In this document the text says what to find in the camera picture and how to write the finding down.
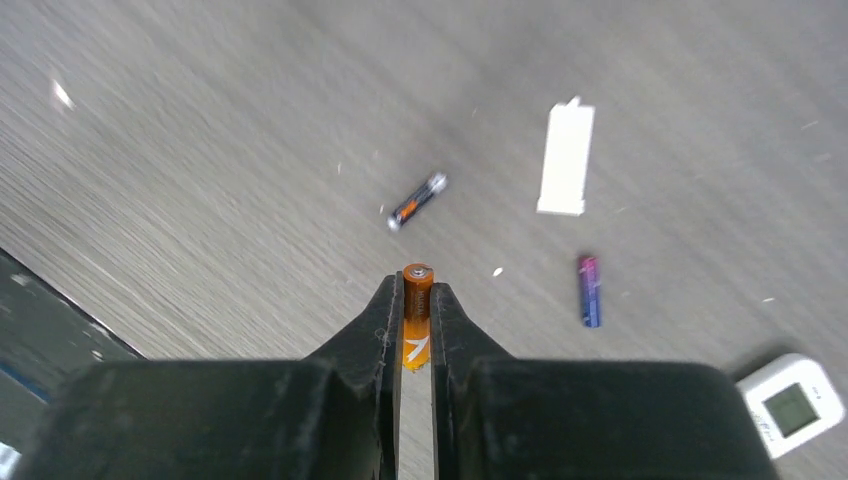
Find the purple blue AAA battery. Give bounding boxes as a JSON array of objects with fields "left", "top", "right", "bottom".
[{"left": 578, "top": 256, "right": 602, "bottom": 328}]

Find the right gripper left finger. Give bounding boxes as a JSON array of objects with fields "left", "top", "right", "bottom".
[{"left": 307, "top": 273, "right": 404, "bottom": 479}]

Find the white remote control right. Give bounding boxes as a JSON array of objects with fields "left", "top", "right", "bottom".
[{"left": 736, "top": 353, "right": 846, "bottom": 460}]

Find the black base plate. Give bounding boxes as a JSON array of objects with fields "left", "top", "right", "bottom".
[{"left": 1, "top": 251, "right": 142, "bottom": 476}]

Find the white battery cover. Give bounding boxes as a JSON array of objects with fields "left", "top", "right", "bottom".
[{"left": 536, "top": 96, "right": 595, "bottom": 217}]

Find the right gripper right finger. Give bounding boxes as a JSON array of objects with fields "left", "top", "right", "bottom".
[{"left": 430, "top": 282, "right": 512, "bottom": 479}]

